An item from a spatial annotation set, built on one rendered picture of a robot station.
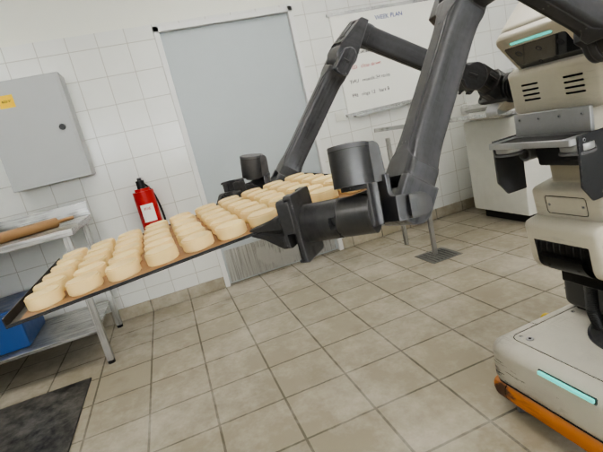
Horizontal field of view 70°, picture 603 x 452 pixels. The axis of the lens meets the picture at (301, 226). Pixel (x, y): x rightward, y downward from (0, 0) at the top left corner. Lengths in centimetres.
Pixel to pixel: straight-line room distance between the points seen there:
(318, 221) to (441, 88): 27
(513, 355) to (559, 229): 51
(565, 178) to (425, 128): 76
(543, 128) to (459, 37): 61
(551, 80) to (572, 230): 39
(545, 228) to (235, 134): 270
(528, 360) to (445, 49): 113
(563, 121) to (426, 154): 66
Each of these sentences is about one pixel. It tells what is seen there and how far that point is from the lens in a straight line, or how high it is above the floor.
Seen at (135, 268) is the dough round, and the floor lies 99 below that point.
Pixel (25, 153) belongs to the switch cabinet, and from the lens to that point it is 343.
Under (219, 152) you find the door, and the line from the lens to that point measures 358.
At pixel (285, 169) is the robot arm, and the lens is 116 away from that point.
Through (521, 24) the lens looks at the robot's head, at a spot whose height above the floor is 125.
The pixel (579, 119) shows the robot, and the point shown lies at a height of 100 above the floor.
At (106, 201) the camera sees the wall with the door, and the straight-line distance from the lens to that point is 356.
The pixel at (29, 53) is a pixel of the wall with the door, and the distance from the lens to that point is 369.
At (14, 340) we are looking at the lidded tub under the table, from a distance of 320.
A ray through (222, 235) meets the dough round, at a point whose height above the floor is 100.
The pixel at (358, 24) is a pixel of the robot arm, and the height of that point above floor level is 135.
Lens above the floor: 113
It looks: 13 degrees down
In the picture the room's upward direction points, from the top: 13 degrees counter-clockwise
